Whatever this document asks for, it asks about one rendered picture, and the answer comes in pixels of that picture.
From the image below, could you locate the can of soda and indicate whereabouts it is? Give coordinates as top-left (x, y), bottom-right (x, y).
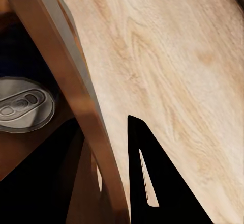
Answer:
top-left (0, 23), bottom-right (60, 133)

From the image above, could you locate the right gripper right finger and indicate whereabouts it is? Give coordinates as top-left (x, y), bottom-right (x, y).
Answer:
top-left (128, 115), bottom-right (213, 224)

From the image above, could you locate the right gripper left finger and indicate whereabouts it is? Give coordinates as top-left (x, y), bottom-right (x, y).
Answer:
top-left (0, 117), bottom-right (85, 224)

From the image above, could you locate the trash can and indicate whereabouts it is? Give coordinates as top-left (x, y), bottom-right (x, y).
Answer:
top-left (0, 0), bottom-right (131, 224)

